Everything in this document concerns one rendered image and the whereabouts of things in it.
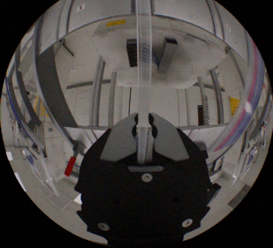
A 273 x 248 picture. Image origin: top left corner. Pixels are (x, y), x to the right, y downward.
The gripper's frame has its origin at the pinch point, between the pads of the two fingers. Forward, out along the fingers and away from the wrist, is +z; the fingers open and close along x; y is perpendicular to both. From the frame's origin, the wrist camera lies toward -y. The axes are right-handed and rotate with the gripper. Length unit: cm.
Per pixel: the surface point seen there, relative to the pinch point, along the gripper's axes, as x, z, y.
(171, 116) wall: 63, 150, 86
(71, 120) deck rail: -19.0, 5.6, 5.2
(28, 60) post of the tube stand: -39.5, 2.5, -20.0
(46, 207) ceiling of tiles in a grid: -195, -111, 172
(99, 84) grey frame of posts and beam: -21.0, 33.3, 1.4
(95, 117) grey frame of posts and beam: -21.3, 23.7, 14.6
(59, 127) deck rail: -19.2, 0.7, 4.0
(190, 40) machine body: 21.9, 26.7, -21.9
